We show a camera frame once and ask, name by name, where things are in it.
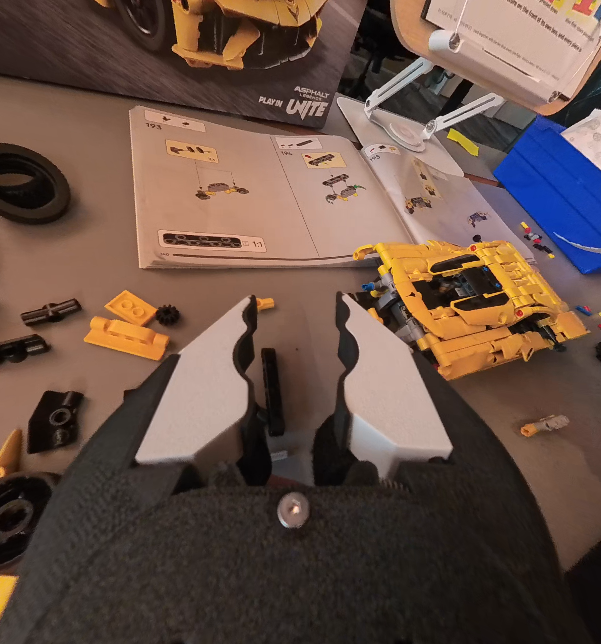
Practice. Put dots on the toy car set box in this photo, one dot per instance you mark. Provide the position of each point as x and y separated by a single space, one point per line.
104 50

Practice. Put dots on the white patterned paper bag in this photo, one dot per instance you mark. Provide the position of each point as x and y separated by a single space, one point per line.
597 136

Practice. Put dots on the scattered toy brick pieces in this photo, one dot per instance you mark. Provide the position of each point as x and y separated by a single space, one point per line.
127 334

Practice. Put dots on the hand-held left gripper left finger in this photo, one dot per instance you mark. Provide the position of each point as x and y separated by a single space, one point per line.
200 392

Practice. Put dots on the black beam piece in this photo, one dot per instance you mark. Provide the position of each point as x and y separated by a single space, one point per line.
273 392

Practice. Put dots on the printed instruction sheet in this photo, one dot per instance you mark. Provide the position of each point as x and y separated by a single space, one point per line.
521 25

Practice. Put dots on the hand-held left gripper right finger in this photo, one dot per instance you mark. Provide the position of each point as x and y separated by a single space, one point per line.
396 397

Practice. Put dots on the wooden display board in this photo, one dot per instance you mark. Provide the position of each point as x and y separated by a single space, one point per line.
416 35

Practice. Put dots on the black toy tyre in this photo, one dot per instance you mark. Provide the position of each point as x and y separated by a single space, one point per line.
8 523
24 211

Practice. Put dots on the grey desk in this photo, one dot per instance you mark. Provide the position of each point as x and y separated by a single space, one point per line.
79 261

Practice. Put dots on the yellow toy brick car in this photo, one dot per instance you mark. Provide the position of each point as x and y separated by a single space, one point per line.
481 312

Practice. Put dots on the open instruction booklet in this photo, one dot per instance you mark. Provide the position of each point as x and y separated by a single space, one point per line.
255 211

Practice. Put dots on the blue plastic bin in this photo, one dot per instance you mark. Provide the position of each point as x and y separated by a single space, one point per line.
546 191

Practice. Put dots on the white board stand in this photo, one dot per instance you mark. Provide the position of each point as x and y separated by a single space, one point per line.
411 131

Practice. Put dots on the yellow sticky note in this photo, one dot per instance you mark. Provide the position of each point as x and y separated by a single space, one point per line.
464 141

